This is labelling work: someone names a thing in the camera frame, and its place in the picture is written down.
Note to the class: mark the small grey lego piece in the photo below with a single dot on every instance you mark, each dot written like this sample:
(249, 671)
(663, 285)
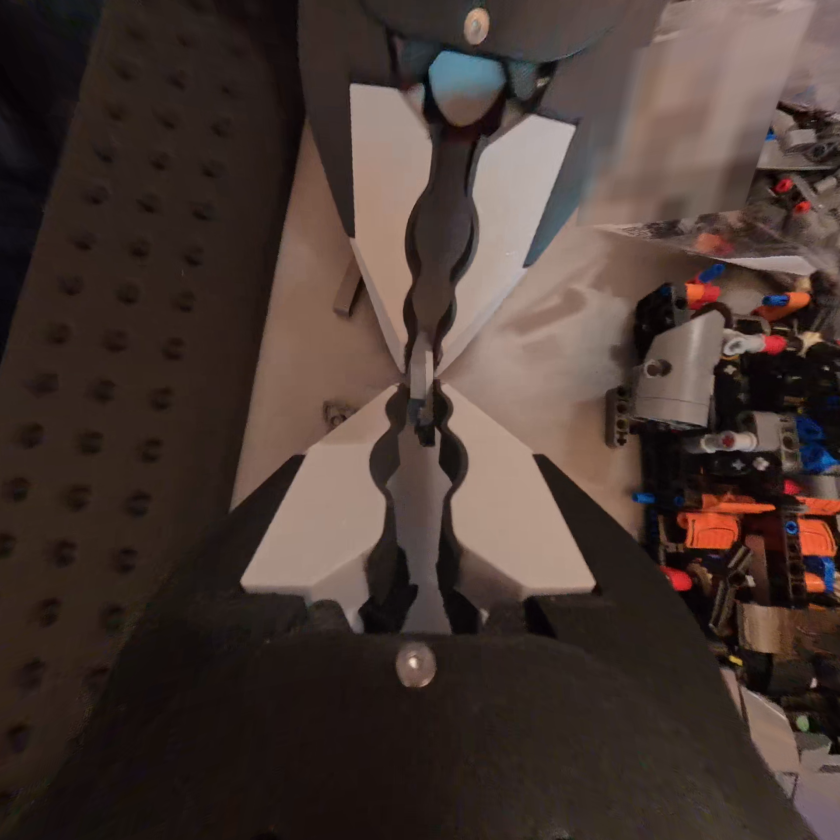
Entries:
(336, 413)

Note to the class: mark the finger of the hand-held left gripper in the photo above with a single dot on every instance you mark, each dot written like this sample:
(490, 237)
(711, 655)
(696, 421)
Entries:
(380, 184)
(518, 197)

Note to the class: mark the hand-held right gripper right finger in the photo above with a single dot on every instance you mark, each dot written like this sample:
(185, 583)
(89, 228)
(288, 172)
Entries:
(525, 525)

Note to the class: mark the long grey lego beam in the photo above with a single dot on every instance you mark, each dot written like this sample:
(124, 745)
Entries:
(348, 292)

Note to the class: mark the partly built lego car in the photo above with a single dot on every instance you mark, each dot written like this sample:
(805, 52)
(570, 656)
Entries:
(682, 374)

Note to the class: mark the clear bag of grey parts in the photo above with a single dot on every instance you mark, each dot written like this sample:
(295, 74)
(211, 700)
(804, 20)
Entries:
(774, 197)

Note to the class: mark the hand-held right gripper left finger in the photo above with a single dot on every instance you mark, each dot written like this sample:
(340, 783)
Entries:
(315, 525)

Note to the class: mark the black dotted edge pad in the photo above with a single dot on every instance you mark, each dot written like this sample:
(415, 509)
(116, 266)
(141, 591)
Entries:
(131, 394)

